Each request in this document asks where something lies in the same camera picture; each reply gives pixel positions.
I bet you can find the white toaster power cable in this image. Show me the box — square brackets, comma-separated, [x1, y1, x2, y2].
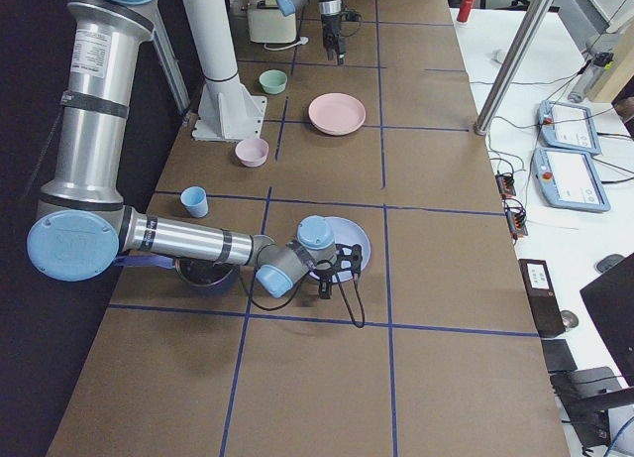
[264, 15, 311, 52]

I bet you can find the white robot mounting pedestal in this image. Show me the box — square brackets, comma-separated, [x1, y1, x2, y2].
[182, 0, 267, 142]

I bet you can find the dark blue pot with lid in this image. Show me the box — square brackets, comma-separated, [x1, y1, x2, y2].
[112, 255, 240, 296]

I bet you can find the pink bowl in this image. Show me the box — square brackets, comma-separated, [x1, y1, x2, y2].
[235, 138, 269, 168]

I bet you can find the teach pendant tablet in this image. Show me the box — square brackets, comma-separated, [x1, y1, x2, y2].
[537, 100, 601, 156]
[532, 148, 611, 213]

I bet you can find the green bowl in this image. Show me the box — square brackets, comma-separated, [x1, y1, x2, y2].
[259, 69, 287, 95]

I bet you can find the far teach pendant tablet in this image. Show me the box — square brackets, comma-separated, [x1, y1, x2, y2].
[537, 100, 601, 156]

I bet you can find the light blue cup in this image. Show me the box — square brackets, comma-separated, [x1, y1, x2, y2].
[180, 186, 209, 218]

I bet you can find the cream toaster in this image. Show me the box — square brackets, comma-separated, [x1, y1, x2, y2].
[247, 5, 297, 44]

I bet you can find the black computer mouse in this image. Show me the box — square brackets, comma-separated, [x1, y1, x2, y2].
[594, 254, 625, 274]

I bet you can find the pink plate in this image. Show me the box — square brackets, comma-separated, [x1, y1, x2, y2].
[308, 92, 367, 136]

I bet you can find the near teach pendant tablet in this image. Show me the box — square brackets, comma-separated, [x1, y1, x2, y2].
[532, 148, 611, 213]

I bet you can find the red cylinder bottle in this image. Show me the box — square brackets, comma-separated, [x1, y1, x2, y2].
[457, 0, 475, 24]

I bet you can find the aluminium frame post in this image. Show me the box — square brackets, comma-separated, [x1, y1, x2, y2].
[474, 0, 554, 136]

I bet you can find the blue plate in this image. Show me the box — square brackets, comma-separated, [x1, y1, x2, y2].
[325, 216, 371, 271]

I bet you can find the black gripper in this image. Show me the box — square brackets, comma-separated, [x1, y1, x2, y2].
[312, 259, 341, 299]
[321, 14, 346, 64]

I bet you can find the black box with label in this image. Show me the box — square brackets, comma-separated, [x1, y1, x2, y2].
[518, 259, 565, 338]

